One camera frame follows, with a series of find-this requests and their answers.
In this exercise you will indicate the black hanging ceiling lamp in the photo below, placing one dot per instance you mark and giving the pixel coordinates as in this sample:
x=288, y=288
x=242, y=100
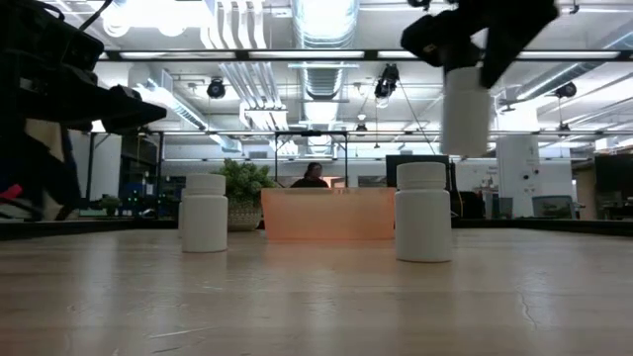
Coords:
x=387, y=81
x=565, y=90
x=216, y=89

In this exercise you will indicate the silver ceiling air duct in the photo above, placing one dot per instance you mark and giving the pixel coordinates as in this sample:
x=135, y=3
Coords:
x=324, y=25

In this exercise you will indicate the white building pillar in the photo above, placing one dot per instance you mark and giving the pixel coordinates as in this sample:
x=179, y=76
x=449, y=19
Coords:
x=516, y=173

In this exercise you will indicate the black metal stand frame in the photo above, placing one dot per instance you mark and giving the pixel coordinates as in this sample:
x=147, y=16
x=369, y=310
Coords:
x=311, y=133

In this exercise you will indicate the orange translucent plastic basket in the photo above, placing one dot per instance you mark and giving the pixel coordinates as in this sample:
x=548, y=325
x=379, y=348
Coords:
x=326, y=215

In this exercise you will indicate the person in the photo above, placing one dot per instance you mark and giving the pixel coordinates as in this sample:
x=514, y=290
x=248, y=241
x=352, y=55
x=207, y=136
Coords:
x=311, y=177

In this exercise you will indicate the black cabinet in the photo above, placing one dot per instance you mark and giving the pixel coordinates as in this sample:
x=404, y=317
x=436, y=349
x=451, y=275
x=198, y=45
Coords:
x=613, y=183

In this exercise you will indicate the black overhead rig bar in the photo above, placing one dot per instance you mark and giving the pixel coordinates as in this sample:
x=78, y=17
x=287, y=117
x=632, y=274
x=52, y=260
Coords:
x=371, y=55

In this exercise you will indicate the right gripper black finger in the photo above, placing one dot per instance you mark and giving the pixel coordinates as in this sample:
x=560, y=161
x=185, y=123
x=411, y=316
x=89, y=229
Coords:
x=514, y=39
x=445, y=39

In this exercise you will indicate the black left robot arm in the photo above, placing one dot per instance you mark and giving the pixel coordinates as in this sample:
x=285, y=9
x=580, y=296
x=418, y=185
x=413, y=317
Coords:
x=12, y=163

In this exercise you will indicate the black monitor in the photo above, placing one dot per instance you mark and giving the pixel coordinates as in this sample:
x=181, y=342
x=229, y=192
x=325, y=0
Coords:
x=390, y=173

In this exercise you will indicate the green artificial potted plant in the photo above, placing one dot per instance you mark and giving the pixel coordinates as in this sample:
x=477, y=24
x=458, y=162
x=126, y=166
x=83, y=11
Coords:
x=244, y=185

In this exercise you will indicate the white pill bottle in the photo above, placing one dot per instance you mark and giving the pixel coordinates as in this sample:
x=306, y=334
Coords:
x=424, y=222
x=204, y=217
x=465, y=114

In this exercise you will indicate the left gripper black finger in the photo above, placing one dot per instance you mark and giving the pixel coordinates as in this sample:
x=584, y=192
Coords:
x=118, y=123
x=148, y=111

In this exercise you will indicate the dark shelf rack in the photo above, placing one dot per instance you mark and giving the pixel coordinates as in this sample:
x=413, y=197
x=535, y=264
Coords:
x=141, y=168

